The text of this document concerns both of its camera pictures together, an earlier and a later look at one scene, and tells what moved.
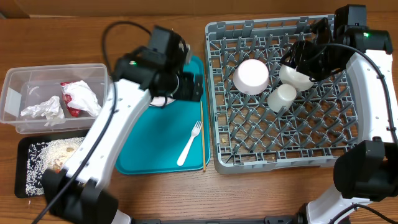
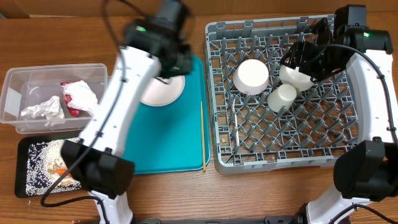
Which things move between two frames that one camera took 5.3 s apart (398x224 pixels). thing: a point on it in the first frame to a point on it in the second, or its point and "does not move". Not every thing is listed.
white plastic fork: [185, 153] to [236, 129]
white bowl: [292, 76] does not move
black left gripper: [185, 90] to [187, 52]
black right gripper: [304, 53] does not move
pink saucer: [251, 76] does not move
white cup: [284, 96] does not move
